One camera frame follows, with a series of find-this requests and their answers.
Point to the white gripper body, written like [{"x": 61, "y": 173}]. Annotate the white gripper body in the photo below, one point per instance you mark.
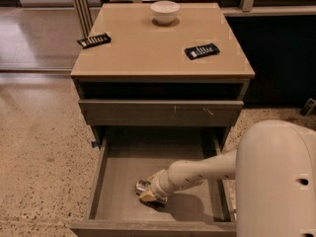
[{"x": 160, "y": 186}]

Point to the silver redbull can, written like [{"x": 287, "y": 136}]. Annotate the silver redbull can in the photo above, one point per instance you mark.
[{"x": 141, "y": 186}]

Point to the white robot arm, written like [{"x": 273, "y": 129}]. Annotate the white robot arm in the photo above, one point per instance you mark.
[{"x": 274, "y": 170}]

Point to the open grey middle drawer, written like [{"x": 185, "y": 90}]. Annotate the open grey middle drawer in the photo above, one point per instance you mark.
[{"x": 114, "y": 209}]

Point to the beige drawer cabinet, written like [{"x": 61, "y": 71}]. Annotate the beige drawer cabinet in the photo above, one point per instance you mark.
[{"x": 147, "y": 61}]

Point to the small blue floor tag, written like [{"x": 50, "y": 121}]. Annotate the small blue floor tag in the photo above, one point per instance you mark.
[{"x": 94, "y": 144}]

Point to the black snack packet right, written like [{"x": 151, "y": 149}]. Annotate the black snack packet right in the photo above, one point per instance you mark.
[{"x": 200, "y": 51}]

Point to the black snack packet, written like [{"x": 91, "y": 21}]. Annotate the black snack packet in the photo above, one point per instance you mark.
[
  {"x": 200, "y": 51},
  {"x": 94, "y": 40}
]

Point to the black snack packet left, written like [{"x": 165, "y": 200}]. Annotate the black snack packet left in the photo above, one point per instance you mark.
[{"x": 94, "y": 40}]

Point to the dark object on floor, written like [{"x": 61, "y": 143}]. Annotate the dark object on floor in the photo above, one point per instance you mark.
[{"x": 308, "y": 108}]

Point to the white ceramic bowl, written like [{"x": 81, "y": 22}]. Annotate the white ceramic bowl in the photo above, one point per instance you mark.
[{"x": 164, "y": 12}]

